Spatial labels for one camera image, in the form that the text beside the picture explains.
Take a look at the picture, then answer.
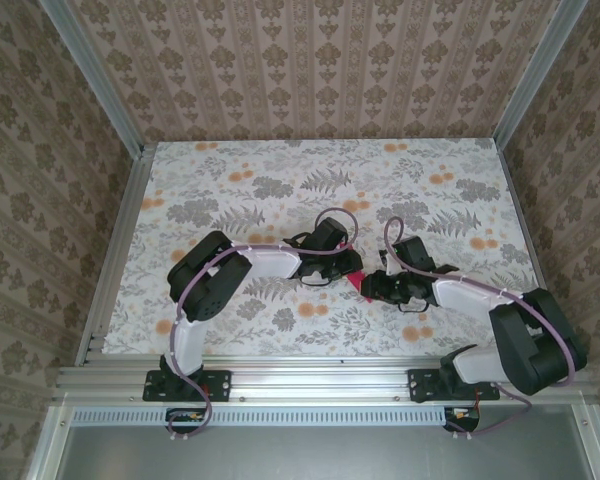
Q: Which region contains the pink square paper sheet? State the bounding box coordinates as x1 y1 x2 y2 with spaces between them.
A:
339 242 374 304

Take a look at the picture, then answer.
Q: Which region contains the grey metal sheet panel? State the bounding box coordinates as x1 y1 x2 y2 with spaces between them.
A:
27 404 600 480

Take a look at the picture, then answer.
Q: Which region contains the floral table cover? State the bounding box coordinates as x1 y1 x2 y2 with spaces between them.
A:
102 139 561 359

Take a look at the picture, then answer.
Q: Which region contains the black connector board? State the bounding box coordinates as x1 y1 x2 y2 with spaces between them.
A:
442 405 481 434
165 407 214 435

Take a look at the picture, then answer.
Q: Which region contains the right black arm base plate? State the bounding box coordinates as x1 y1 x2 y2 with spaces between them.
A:
407 368 501 404

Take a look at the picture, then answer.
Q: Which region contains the aluminium frame cross rail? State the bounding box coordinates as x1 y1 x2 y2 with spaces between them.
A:
52 363 599 404

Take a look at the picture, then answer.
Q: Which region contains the right aluminium side rail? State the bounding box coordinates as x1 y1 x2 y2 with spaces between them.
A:
497 142 571 365

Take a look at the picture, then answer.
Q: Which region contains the aluminium side rail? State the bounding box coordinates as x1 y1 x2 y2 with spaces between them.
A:
497 142 571 365
74 142 157 366

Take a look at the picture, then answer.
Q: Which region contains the grey slotted cable duct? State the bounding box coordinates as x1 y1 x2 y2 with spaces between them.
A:
72 405 449 426

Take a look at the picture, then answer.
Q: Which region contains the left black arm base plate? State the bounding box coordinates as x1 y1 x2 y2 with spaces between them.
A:
143 368 232 403

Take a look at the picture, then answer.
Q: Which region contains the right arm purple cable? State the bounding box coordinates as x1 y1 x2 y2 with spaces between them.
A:
382 215 579 441

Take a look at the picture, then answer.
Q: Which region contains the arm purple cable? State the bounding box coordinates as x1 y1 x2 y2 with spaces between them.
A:
382 215 579 441
168 208 360 444

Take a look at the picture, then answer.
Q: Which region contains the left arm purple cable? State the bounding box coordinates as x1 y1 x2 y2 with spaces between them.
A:
168 208 360 444

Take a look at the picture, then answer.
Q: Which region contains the left aluminium side rail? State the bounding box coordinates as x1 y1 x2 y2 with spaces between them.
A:
74 142 157 366

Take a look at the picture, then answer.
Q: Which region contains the right aluminium frame post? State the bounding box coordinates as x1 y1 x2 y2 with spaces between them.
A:
492 0 592 149

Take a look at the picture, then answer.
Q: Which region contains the aluminium frame post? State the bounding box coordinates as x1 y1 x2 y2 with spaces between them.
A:
492 0 592 149
38 0 146 159

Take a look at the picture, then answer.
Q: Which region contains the left aluminium frame post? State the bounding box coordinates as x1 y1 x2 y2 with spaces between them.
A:
38 0 146 159

